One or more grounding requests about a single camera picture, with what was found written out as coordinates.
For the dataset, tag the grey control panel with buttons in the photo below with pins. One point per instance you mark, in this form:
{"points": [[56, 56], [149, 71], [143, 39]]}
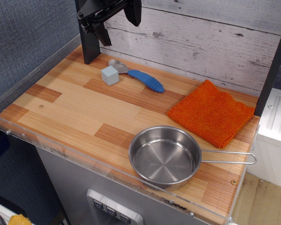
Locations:
{"points": [[114, 209]]}

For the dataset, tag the dark vertical post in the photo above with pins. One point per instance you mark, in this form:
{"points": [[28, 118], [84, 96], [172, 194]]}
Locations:
{"points": [[90, 43], [267, 87]]}

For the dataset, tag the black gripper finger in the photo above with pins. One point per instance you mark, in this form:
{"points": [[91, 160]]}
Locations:
{"points": [[102, 34], [133, 11]]}

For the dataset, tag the dark left vertical post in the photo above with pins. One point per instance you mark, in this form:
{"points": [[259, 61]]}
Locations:
{"points": [[90, 43]]}

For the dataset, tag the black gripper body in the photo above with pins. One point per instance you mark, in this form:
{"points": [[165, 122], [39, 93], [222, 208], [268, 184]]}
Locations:
{"points": [[100, 10]]}

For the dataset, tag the dark right vertical post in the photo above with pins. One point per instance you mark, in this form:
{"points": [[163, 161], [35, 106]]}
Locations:
{"points": [[267, 87]]}

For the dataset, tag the stainless steel pan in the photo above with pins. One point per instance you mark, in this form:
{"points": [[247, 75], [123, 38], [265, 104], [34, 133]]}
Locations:
{"points": [[166, 157]]}

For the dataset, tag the orange knitted cloth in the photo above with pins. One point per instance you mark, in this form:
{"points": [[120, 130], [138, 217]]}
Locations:
{"points": [[211, 114]]}

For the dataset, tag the clear acrylic table guard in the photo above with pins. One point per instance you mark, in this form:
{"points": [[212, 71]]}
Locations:
{"points": [[83, 129]]}

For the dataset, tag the white aluminium box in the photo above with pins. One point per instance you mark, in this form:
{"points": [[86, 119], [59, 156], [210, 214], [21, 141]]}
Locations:
{"points": [[267, 141]]}

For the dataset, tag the grey cube block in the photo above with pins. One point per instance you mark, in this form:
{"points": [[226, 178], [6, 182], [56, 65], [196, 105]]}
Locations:
{"points": [[110, 75]]}

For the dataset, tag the blue handled metal spoon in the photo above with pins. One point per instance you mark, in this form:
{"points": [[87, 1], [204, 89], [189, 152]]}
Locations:
{"points": [[145, 78]]}

